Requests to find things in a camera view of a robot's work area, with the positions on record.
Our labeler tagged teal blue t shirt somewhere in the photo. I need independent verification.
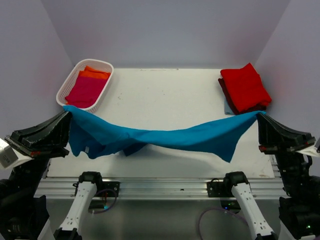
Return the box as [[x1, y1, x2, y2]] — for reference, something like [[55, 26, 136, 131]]
[[63, 105, 265, 163]]

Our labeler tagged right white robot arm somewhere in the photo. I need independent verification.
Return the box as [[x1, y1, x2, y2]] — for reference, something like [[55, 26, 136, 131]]
[[223, 113, 320, 240]]

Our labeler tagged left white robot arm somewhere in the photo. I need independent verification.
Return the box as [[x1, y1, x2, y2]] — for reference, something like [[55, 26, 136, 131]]
[[0, 111, 102, 240]]

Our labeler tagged folded light blue t shirt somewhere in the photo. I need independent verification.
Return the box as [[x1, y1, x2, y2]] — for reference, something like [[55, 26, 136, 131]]
[[224, 99, 234, 115]]

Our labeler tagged folded red t shirt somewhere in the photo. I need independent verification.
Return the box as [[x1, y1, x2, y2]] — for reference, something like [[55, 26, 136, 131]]
[[218, 63, 272, 115]]

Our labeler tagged magenta pink t shirt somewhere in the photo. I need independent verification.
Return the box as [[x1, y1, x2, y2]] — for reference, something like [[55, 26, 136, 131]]
[[65, 76, 108, 109]]

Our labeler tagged white plastic laundry basket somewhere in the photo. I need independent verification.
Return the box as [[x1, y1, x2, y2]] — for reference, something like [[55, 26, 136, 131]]
[[56, 58, 114, 113]]

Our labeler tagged orange t shirt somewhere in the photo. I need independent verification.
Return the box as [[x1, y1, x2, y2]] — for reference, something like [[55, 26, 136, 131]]
[[65, 65, 112, 106]]

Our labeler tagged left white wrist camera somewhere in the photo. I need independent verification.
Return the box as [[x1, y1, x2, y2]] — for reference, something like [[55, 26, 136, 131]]
[[0, 139, 32, 170]]

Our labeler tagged aluminium mounting rail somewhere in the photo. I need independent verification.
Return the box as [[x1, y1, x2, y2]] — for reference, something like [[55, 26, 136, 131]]
[[35, 177, 287, 200]]

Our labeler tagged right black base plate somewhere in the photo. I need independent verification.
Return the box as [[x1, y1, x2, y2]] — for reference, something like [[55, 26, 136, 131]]
[[206, 178, 233, 198]]

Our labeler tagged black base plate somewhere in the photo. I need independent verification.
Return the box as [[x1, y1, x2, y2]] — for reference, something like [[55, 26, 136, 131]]
[[97, 181, 120, 198], [206, 178, 233, 198]]

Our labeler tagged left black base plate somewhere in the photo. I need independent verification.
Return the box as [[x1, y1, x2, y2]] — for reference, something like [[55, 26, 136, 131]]
[[97, 181, 120, 198]]

